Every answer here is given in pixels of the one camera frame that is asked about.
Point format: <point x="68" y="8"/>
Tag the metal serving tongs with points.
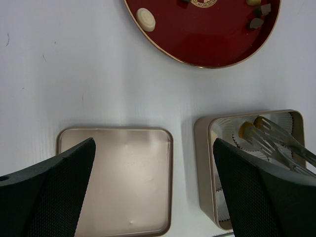
<point x="276" y="136"/>

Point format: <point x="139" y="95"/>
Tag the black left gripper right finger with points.
<point x="263" y="199"/>

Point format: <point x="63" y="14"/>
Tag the gold tin lid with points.
<point x="129" y="193"/>

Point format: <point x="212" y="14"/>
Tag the caramel swirl chocolate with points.
<point x="248" y="128"/>

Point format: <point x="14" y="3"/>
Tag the dark hexagon chocolate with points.
<point x="262" y="10"/>

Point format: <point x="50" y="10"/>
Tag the dark chocolate piece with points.
<point x="255" y="23"/>

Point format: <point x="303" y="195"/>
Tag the round red lacquer tray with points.
<point x="206" y="33"/>

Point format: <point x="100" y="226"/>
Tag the gold tin box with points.
<point x="206" y="130"/>

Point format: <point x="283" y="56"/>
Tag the white oval chocolate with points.
<point x="145" y="19"/>

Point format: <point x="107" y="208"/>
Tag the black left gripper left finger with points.
<point x="45" y="199"/>

